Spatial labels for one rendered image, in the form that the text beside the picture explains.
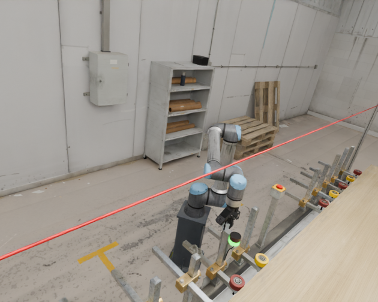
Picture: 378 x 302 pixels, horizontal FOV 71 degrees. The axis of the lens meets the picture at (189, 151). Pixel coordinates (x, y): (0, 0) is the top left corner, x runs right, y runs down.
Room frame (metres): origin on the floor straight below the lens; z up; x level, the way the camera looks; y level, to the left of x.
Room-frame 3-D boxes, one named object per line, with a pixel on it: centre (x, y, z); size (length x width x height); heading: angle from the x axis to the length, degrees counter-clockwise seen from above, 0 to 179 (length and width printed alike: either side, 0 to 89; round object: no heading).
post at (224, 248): (1.14, -0.28, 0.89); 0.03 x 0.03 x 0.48; 48
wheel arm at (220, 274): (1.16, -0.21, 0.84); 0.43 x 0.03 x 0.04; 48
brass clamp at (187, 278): (0.94, -0.10, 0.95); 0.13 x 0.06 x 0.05; 138
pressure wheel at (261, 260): (1.20, -0.53, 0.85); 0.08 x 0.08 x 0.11
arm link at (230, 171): (1.39, -0.29, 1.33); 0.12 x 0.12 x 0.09; 89
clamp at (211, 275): (1.13, -0.27, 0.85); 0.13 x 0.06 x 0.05; 138
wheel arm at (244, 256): (1.33, -0.39, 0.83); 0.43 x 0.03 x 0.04; 48
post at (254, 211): (1.33, -0.45, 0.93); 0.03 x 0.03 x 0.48; 48
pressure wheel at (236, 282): (1.02, -0.37, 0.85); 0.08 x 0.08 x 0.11
